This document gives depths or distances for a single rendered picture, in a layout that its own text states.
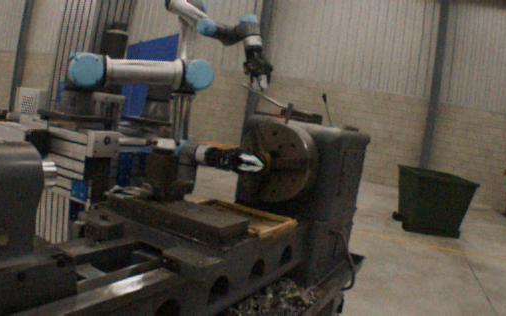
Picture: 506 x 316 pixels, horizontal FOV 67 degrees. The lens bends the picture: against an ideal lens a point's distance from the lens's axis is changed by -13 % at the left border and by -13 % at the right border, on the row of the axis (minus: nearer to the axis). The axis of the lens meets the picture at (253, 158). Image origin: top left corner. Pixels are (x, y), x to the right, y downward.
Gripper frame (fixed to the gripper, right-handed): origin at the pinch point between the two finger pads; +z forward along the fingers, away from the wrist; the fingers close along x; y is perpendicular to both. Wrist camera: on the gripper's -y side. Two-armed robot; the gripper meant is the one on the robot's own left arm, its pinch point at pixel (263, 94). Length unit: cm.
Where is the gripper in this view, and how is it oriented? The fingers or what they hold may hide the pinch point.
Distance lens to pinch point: 181.4
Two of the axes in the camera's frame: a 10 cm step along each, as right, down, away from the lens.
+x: 8.7, -1.8, -4.6
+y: -4.6, 0.2, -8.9
